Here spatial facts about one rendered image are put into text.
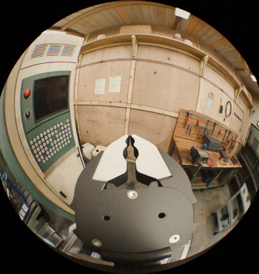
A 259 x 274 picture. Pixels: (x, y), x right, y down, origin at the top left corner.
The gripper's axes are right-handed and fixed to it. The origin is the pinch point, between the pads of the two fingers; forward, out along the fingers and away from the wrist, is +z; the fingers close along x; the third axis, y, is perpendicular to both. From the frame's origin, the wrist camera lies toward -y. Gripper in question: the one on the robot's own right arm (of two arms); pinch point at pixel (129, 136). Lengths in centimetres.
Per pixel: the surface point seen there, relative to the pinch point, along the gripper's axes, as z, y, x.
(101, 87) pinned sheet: 160, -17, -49
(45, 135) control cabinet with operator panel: 27, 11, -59
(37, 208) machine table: -25, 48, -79
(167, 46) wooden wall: 130, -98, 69
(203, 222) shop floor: -49, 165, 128
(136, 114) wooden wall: 143, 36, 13
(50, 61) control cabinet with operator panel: 32, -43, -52
